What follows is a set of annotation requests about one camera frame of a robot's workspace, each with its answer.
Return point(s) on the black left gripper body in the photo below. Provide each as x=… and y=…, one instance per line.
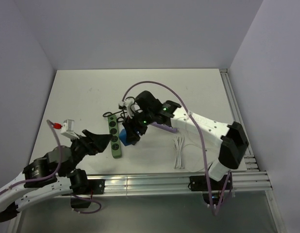
x=81, y=148

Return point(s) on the green power strip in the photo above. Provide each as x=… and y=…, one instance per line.
x=115, y=141

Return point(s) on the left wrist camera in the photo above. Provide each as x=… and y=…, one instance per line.
x=67, y=129

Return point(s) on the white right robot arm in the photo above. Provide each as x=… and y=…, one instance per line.
x=145, y=109

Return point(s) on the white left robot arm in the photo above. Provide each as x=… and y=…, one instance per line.
x=52, y=175

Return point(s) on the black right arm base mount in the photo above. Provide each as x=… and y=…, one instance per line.
x=199, y=184

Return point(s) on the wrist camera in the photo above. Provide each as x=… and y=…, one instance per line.
x=67, y=129
x=128, y=105

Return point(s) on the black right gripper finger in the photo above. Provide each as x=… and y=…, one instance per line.
x=128, y=131
x=135, y=137

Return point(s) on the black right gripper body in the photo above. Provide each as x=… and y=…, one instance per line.
x=140, y=121

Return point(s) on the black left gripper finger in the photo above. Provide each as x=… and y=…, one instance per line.
x=98, y=138
x=100, y=145

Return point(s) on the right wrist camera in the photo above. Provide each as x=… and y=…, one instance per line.
x=128, y=105

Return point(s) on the purple power strip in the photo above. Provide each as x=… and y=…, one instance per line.
x=165, y=127

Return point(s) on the aluminium table frame rail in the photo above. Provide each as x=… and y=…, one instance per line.
x=153, y=198

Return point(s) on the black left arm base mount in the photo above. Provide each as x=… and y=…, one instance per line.
x=95, y=187

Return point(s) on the blue cube socket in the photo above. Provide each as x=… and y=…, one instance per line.
x=123, y=137

